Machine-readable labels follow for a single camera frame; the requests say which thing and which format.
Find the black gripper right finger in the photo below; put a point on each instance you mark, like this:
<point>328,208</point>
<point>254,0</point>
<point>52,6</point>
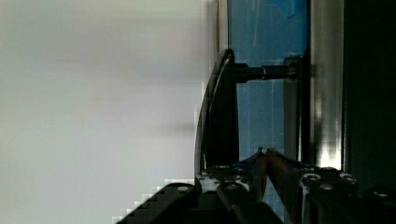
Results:
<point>311,194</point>

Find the black toaster oven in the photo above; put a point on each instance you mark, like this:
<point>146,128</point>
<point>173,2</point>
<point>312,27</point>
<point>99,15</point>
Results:
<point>369,75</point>

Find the blue glass oven door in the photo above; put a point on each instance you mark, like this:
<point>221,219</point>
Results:
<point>277,83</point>

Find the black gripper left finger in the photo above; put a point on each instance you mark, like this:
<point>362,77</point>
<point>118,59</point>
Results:
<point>250,174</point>

